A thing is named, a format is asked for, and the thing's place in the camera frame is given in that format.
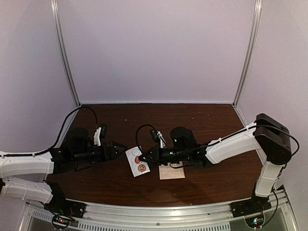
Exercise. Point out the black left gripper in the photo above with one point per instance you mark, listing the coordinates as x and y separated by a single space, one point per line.
113 154

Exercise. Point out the right aluminium frame post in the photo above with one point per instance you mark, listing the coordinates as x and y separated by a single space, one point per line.
249 51

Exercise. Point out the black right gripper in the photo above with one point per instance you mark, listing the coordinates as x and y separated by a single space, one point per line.
156 157

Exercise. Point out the front aluminium rail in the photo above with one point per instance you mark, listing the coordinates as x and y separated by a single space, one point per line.
210 217

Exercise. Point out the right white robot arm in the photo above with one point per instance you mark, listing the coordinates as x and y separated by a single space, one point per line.
265 134

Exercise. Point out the aluminium frame post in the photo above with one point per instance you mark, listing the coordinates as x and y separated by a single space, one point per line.
249 51
63 53

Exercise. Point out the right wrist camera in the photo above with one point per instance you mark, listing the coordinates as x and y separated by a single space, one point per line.
158 138

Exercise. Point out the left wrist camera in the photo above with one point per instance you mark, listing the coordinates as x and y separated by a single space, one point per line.
100 134

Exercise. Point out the cream envelope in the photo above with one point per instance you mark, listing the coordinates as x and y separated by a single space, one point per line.
168 173

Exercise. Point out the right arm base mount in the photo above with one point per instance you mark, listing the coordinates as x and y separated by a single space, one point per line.
252 210

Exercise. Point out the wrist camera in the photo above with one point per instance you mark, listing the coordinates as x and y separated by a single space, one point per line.
100 134
158 138

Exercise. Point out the left aluminium frame post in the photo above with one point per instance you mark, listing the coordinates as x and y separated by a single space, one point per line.
63 53

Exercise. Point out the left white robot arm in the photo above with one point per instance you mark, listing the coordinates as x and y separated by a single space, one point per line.
77 148

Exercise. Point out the round orange seal sticker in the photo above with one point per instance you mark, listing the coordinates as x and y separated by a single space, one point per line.
137 160

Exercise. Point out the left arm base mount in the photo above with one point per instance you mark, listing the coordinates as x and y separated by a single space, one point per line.
60 205

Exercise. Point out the sticker sheet with seals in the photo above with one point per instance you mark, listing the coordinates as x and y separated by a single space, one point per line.
137 166

